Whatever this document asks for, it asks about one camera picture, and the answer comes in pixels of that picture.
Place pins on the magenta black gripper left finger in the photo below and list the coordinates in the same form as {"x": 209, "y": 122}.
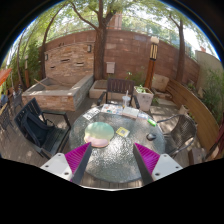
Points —
{"x": 77, "y": 160}

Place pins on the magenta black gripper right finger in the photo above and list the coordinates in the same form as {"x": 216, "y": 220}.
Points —
{"x": 146, "y": 160}

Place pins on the dark computer mouse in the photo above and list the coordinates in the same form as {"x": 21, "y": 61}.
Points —
{"x": 151, "y": 137}

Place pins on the round green pink mouse pad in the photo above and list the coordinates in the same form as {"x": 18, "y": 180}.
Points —
{"x": 98, "y": 134}

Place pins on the green marker pen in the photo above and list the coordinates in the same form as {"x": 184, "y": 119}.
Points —
{"x": 152, "y": 122}

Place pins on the yellow square card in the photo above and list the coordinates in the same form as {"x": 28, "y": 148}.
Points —
{"x": 123, "y": 132}

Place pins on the dark chair left of table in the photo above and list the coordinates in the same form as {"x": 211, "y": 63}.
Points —
{"x": 44, "y": 136}

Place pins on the round glass patio table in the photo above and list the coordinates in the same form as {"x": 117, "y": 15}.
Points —
{"x": 116, "y": 162}

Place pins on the wicker chair right of table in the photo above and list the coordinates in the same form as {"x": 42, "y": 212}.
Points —
{"x": 181, "y": 136}

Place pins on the black white printed sheet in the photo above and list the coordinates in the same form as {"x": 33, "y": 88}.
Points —
{"x": 91, "y": 113}

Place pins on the closed beige book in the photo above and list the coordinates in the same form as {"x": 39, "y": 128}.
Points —
{"x": 130, "y": 112}

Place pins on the open colourful magazine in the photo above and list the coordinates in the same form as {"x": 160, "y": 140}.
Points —
{"x": 112, "y": 109}

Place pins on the white square planter pot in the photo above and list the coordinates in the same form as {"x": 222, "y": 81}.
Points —
{"x": 144, "y": 96}

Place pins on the clear plastic cup with straw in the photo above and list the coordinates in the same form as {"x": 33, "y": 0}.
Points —
{"x": 126, "y": 100}

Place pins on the curved wooden bench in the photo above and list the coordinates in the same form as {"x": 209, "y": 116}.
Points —
{"x": 207, "y": 129}

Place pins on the stone fountain basin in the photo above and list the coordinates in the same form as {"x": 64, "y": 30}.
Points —
{"x": 60, "y": 99}

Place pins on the dark wooden chair behind table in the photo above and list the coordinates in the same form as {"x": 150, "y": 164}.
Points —
{"x": 119, "y": 86}

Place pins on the large central tree trunk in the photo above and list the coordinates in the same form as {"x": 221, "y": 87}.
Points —
{"x": 104, "y": 13}

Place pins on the grey utility box on wall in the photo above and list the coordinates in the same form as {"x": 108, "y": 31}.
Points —
{"x": 110, "y": 67}

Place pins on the tall wooden lantern post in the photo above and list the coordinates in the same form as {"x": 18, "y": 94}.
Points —
{"x": 152, "y": 60}

